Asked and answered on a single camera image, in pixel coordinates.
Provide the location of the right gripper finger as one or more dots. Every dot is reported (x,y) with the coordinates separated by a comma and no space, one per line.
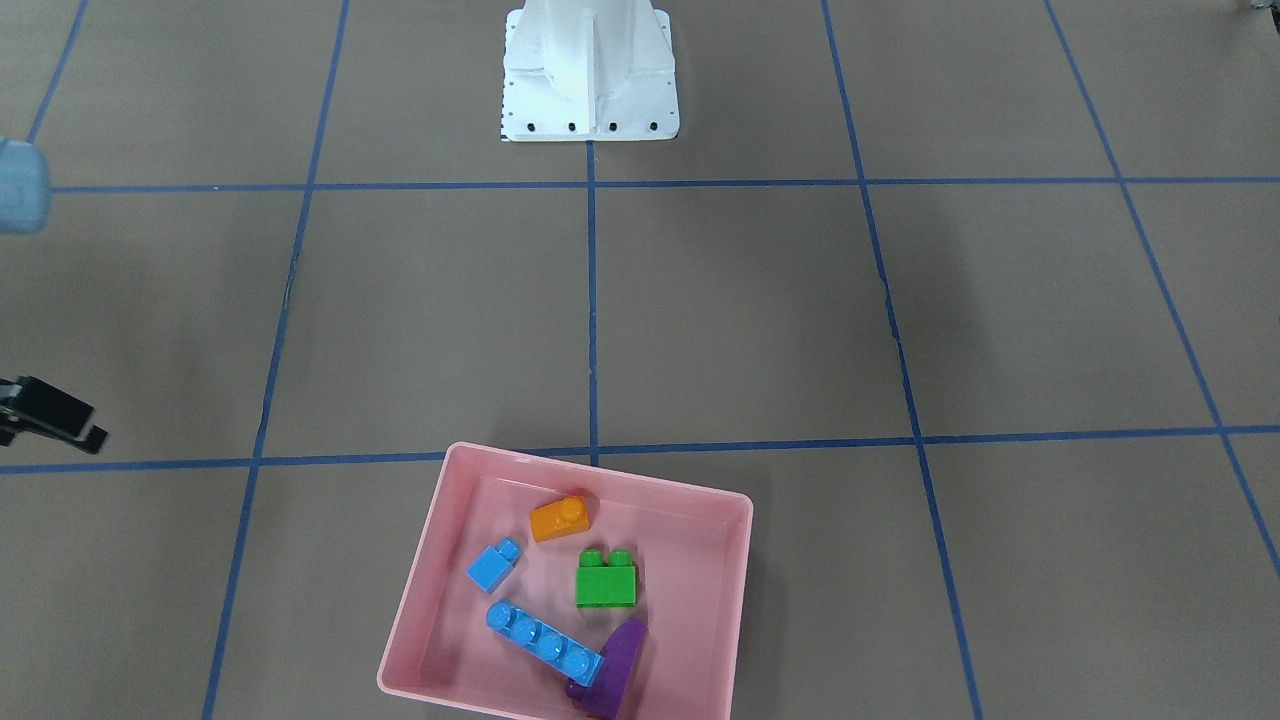
(29,405)

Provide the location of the small blue toy block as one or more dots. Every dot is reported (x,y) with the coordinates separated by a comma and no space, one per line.
(494,564)

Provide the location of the orange toy block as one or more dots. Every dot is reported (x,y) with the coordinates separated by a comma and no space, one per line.
(565,517)

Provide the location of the long blue toy block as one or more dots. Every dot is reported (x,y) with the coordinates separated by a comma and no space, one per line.
(552,647)

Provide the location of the green toy block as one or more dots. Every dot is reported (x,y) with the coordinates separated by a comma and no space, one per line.
(606,580)

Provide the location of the purple toy block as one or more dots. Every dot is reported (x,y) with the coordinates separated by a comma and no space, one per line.
(620,653)

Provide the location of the pink plastic box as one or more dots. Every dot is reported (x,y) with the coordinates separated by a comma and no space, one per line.
(690,544)

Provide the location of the white pedestal column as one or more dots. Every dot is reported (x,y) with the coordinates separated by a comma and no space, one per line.
(589,71)

